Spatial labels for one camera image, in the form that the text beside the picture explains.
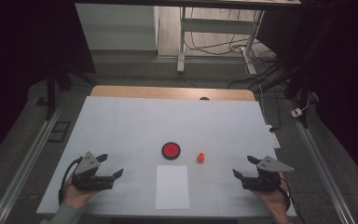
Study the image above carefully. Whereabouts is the white cabinet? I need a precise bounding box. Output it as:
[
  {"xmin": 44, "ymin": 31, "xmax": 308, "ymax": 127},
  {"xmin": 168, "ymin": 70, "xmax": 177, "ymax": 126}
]
[{"xmin": 75, "ymin": 3, "xmax": 159, "ymax": 51}]

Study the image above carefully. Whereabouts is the white adapter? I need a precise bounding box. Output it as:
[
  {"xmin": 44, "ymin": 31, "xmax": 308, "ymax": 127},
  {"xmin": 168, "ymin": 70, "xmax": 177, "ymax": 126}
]
[{"xmin": 290, "ymin": 107, "xmax": 304, "ymax": 119}]

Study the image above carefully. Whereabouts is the dark floor box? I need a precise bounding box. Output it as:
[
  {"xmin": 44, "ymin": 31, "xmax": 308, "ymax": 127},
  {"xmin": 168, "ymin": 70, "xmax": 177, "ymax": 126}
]
[{"xmin": 48, "ymin": 120, "xmax": 72, "ymax": 144}]

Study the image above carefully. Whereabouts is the black curtain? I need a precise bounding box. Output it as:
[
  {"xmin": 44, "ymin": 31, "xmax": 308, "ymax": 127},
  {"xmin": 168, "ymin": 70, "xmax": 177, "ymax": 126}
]
[
  {"xmin": 255, "ymin": 0, "xmax": 358, "ymax": 191},
  {"xmin": 0, "ymin": 0, "xmax": 96, "ymax": 171}
]

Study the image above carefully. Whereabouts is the person's right hand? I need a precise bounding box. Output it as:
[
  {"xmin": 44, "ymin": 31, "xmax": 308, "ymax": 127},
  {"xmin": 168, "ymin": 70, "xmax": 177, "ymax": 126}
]
[{"xmin": 252, "ymin": 172, "xmax": 292, "ymax": 224}]

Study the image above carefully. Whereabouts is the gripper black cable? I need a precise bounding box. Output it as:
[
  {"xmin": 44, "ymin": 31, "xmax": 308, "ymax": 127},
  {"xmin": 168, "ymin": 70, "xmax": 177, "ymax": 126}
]
[
  {"xmin": 58, "ymin": 156, "xmax": 84, "ymax": 205},
  {"xmin": 279, "ymin": 176, "xmax": 307, "ymax": 224}
]

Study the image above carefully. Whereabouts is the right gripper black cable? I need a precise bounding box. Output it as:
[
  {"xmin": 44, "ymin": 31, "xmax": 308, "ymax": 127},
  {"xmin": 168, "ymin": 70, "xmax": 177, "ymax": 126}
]
[{"xmin": 279, "ymin": 176, "xmax": 307, "ymax": 224}]

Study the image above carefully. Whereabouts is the metal floor rail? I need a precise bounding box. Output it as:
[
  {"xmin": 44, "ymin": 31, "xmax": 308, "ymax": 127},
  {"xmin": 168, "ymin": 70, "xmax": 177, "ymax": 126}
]
[
  {"xmin": 286, "ymin": 99, "xmax": 358, "ymax": 224},
  {"xmin": 0, "ymin": 99, "xmax": 67, "ymax": 224}
]

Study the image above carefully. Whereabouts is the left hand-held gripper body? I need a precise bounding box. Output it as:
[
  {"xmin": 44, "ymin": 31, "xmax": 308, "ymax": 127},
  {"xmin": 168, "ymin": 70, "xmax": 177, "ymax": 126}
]
[{"xmin": 71, "ymin": 151, "xmax": 116, "ymax": 191}]

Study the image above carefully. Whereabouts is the white paper sheet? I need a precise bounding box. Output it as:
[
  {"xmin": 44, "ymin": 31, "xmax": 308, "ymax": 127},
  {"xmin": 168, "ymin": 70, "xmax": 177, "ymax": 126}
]
[{"xmin": 155, "ymin": 164, "xmax": 191, "ymax": 210}]

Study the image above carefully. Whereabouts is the black stand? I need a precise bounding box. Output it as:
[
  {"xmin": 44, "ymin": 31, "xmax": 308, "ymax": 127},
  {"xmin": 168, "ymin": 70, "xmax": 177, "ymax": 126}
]
[
  {"xmin": 44, "ymin": 60, "xmax": 98, "ymax": 121},
  {"xmin": 255, "ymin": 59, "xmax": 312, "ymax": 129}
]

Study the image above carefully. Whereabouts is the white desk frame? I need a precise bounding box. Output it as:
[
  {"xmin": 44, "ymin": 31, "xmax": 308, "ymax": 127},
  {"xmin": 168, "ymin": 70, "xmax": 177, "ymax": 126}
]
[{"xmin": 74, "ymin": 0, "xmax": 302, "ymax": 76}]

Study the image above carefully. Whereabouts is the white power strip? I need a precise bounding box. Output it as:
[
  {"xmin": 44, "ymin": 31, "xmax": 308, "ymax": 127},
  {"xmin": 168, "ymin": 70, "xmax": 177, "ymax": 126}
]
[{"xmin": 265, "ymin": 124, "xmax": 282, "ymax": 149}]

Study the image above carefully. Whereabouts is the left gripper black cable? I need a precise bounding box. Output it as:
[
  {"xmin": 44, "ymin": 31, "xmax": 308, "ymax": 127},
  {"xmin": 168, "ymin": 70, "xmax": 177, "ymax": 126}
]
[{"xmin": 58, "ymin": 156, "xmax": 84, "ymax": 205}]

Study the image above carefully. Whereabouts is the black floor cable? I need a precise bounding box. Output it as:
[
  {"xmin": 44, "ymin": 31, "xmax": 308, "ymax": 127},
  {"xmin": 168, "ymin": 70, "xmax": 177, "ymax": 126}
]
[
  {"xmin": 184, "ymin": 7, "xmax": 278, "ymax": 63},
  {"xmin": 227, "ymin": 62, "xmax": 283, "ymax": 132}
]

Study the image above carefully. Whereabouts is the person's left hand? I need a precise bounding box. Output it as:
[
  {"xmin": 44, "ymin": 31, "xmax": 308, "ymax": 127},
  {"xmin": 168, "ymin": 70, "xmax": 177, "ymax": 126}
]
[{"xmin": 61, "ymin": 175, "xmax": 101, "ymax": 210}]

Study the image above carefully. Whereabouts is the white table cover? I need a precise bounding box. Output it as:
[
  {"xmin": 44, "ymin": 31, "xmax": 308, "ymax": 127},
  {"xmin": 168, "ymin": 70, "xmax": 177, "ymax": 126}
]
[{"xmin": 36, "ymin": 95, "xmax": 297, "ymax": 217}]

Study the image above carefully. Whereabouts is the round red ink pad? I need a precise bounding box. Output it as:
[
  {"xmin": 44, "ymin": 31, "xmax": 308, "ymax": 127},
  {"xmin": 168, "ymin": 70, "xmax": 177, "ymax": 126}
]
[{"xmin": 161, "ymin": 141, "xmax": 182, "ymax": 161}]

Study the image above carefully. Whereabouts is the white cable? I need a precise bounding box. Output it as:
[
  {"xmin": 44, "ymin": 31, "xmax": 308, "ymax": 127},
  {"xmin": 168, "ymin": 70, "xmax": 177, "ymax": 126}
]
[{"xmin": 257, "ymin": 83, "xmax": 273, "ymax": 127}]

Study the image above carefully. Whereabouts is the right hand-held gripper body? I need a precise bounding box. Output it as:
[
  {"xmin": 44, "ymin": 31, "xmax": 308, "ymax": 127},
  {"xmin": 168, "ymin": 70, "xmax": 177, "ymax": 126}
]
[{"xmin": 241, "ymin": 155, "xmax": 296, "ymax": 192}]

